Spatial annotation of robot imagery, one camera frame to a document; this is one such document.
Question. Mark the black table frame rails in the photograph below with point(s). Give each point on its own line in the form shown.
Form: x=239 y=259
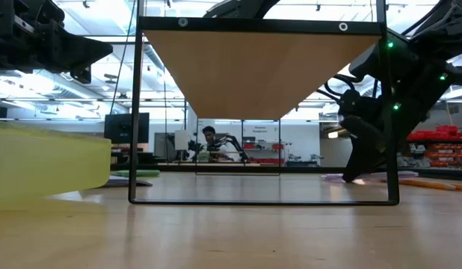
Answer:
x=309 y=169

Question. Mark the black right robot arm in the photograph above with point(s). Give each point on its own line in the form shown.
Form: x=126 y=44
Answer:
x=421 y=74

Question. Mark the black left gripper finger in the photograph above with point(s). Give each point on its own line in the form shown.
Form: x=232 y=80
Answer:
x=81 y=74
x=74 y=48

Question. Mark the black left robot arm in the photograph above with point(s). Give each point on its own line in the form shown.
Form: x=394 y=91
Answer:
x=40 y=9

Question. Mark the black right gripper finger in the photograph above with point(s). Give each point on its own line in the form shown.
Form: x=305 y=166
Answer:
x=360 y=160

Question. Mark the yellow plastic tray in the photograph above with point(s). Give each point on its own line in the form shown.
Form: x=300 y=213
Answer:
x=48 y=164

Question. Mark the shelving with red bins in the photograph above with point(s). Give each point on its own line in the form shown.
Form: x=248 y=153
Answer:
x=440 y=145

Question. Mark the black monitor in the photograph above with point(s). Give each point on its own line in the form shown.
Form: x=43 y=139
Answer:
x=120 y=127

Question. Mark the person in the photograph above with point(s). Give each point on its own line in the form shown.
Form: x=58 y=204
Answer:
x=210 y=140

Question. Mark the black background robot arm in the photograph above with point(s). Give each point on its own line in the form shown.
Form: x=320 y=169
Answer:
x=234 y=143

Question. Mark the wooden shelf riser black frame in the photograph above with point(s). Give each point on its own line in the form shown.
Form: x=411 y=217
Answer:
x=253 y=74

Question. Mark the pale purple item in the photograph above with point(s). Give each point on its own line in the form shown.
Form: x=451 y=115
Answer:
x=388 y=175

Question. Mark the rack with red bins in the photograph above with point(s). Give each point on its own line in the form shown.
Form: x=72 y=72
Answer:
x=262 y=153

